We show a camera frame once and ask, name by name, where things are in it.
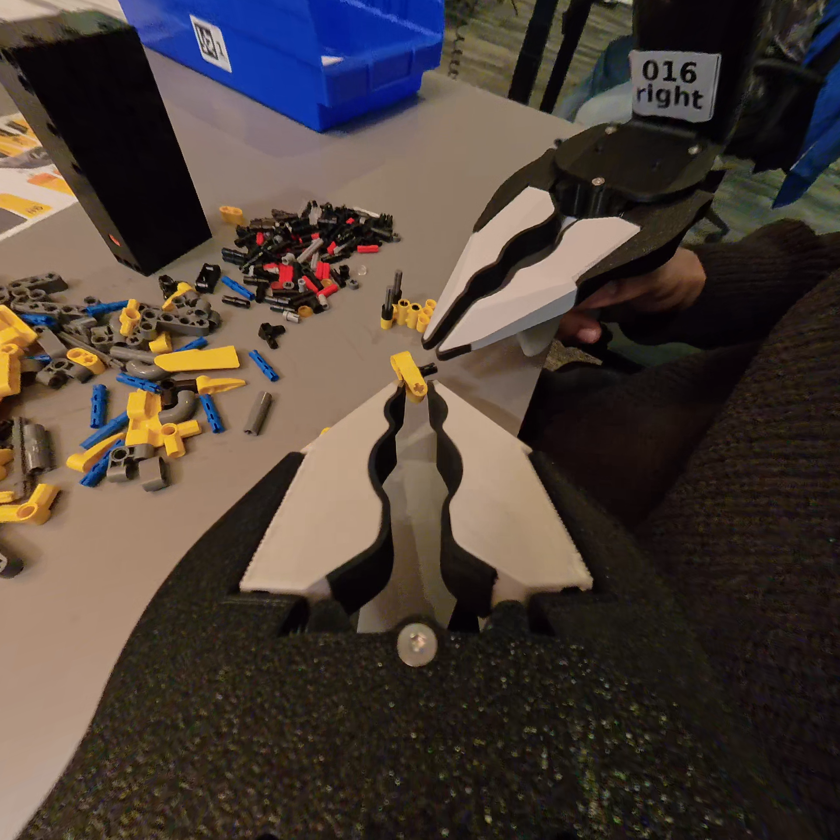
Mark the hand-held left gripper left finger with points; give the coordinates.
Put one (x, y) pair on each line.
(315, 525)

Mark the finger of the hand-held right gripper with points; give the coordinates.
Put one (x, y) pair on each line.
(558, 282)
(505, 223)

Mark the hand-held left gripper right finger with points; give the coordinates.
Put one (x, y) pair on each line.
(518, 525)

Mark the grey elbow pipe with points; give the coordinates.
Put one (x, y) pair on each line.
(141, 369)
(187, 401)

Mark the person's right forearm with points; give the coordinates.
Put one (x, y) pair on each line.
(754, 282)

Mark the person's right hand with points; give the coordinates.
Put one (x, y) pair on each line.
(656, 289)

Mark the grey tube connector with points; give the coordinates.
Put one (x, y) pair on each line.
(258, 413)

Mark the cluster of yellow pinned beams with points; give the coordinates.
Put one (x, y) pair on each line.
(410, 313)

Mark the blue long pin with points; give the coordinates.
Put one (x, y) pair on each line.
(191, 344)
(264, 365)
(211, 413)
(237, 287)
(138, 382)
(105, 308)
(98, 405)
(105, 430)
(98, 469)

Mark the black tripod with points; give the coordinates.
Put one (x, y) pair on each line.
(535, 49)

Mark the yellow cross connector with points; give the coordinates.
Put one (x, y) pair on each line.
(176, 436)

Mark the grey angled block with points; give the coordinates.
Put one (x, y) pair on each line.
(154, 474)

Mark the yellow pointed fin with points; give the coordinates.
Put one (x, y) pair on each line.
(92, 454)
(216, 385)

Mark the black three-way connector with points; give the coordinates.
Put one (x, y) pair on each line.
(270, 333)

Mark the black angled connector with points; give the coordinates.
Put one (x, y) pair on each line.
(172, 387)
(167, 285)

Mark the yellow wedge panel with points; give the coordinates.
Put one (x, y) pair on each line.
(197, 359)

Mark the grey holed connector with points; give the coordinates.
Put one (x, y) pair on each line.
(121, 463)

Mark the dark knit sweater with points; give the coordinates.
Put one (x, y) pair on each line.
(722, 525)

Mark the pile of black red pins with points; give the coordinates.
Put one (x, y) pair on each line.
(302, 256)

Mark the black long pin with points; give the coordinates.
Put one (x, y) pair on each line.
(236, 301)

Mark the yellow small piece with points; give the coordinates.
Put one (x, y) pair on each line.
(161, 342)

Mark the blue plastic bin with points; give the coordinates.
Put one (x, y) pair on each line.
(328, 39)

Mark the yellow curved piece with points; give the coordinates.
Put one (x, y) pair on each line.
(177, 295)

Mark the black cube connector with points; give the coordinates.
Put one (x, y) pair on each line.
(208, 279)

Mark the yellow holed connector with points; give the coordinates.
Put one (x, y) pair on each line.
(129, 318)

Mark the yellow angled connector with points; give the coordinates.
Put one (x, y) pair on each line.
(33, 505)

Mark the grey curved panel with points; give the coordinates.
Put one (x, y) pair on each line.
(36, 446)

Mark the dark grey short beam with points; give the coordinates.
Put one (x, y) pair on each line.
(10, 564)

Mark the heap of grey yellow parts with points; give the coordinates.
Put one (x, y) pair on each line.
(39, 328)

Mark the black rectangular box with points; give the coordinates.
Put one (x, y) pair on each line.
(111, 151)

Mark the printed instruction sheet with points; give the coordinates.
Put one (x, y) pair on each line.
(26, 190)

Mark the yellow bracket piece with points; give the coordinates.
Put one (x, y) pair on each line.
(141, 420)

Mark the grey perforated frame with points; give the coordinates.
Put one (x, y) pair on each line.
(210, 319)

